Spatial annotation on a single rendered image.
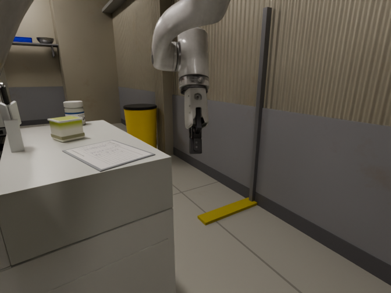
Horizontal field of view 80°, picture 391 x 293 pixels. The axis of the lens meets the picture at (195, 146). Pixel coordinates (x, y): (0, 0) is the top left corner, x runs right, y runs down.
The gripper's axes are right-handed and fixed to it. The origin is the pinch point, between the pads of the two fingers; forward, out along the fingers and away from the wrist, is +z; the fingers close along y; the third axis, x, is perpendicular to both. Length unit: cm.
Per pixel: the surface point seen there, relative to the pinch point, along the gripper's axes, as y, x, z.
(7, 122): 5.7, 47.9, -7.0
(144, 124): 265, 16, -43
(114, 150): 3.0, 21.3, 0.7
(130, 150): 2.2, 17.2, 0.8
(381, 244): 51, -120, 56
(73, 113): 37, 41, -16
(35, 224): -12.0, 33.9, 15.0
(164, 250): 3.9, 8.7, 28.4
